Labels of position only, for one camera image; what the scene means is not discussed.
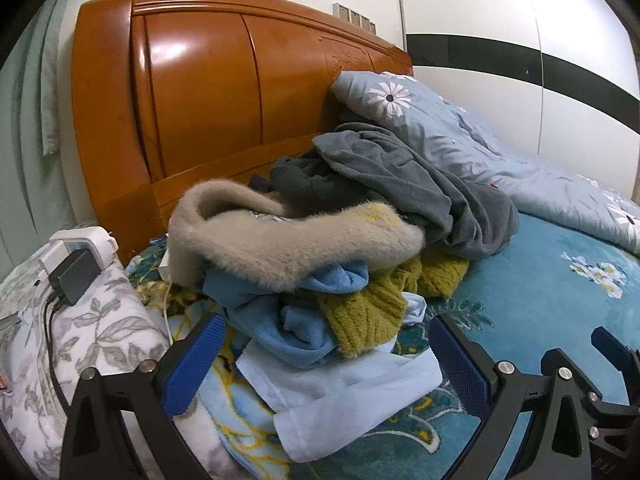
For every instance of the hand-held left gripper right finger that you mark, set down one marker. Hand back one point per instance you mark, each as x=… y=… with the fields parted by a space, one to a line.
x=460 y=360

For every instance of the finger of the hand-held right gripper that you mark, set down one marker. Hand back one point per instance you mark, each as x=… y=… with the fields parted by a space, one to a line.
x=617 y=355
x=607 y=440

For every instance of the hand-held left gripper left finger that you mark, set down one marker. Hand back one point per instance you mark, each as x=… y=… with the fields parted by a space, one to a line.
x=195 y=360

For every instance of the blue fleece garment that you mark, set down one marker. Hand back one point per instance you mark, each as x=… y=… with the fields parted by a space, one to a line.
x=280 y=325

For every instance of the grey leaf print pillow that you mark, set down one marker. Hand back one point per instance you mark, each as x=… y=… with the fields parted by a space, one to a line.
x=100 y=320

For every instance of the olive green knit sweater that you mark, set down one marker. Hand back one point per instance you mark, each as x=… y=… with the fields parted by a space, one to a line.
x=360 y=320

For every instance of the teal floral blanket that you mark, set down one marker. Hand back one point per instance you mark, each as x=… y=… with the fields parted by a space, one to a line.
x=525 y=270

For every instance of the pale blue thin shirt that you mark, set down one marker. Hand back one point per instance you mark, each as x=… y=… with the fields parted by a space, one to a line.
x=340 y=400

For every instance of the beige fuzzy sweater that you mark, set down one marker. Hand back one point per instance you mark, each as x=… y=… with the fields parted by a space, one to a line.
x=280 y=245

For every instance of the black power adapter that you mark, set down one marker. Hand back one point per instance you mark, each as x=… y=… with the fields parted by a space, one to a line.
x=75 y=277

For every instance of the white power strip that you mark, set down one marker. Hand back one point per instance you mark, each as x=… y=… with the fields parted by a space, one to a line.
x=92 y=240

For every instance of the dark grey sweatshirt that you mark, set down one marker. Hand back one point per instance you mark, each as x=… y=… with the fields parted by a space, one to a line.
x=400 y=180

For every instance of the light blue floral quilt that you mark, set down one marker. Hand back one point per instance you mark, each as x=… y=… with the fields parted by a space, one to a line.
x=450 y=130

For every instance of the orange wooden headboard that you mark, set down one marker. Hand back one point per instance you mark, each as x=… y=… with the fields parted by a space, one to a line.
x=200 y=85

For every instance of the pale green curtain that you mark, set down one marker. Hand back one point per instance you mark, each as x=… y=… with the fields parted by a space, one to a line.
x=30 y=110

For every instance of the white wardrobe with black stripe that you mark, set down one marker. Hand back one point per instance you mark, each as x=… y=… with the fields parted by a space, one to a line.
x=475 y=0

